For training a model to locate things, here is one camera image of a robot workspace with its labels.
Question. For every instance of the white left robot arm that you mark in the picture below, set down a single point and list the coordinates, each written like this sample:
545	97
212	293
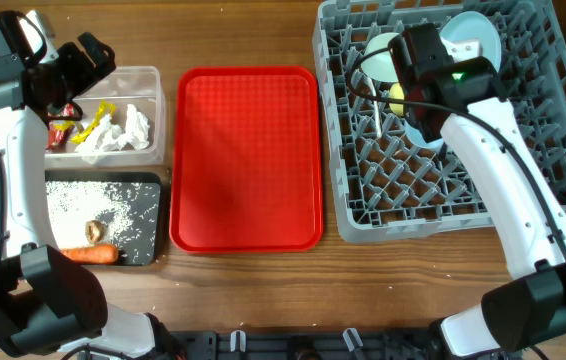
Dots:
48	303

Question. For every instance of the yellow silver foil wrapper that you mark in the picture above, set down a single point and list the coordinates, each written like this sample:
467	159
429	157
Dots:
105	108

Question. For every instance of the grey plastic dishwasher rack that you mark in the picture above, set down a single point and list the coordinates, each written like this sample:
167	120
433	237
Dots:
389	189

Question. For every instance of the black waste tray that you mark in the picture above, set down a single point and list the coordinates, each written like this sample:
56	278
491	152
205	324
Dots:
148	200

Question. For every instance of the white plastic spoon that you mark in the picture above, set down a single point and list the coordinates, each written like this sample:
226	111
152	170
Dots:
376	109

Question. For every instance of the light green bowl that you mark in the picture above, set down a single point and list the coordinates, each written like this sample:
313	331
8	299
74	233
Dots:
380	67

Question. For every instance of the clear plastic waste bin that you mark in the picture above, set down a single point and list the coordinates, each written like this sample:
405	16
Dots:
139	86

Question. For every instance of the white rice grains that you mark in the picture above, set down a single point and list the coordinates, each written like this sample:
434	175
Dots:
93	205

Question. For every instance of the white tissue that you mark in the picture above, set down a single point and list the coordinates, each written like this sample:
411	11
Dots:
109	137

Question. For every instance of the red candy wrapper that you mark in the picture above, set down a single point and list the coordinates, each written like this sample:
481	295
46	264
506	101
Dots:
59	130

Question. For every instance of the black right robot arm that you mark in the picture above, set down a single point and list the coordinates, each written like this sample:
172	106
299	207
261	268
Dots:
531	226

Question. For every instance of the large light blue plate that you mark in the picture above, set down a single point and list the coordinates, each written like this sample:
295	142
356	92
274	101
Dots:
473	25

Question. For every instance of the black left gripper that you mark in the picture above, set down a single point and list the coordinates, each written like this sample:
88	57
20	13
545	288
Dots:
77	64

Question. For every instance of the yellow plastic cup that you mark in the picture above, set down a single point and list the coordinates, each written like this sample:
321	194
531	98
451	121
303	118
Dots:
396	93

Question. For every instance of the orange carrot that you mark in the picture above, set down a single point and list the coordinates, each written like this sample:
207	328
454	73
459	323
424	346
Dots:
103	254

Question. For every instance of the brown food scrap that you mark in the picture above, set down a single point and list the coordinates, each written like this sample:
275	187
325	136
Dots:
94	231

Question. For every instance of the light blue rice bowl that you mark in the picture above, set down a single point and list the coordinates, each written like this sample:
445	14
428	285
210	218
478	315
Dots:
417	139

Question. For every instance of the red plastic tray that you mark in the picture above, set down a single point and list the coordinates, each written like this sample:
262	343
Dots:
247	173

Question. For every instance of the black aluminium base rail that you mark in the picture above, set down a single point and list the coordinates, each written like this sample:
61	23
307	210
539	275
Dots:
348	344

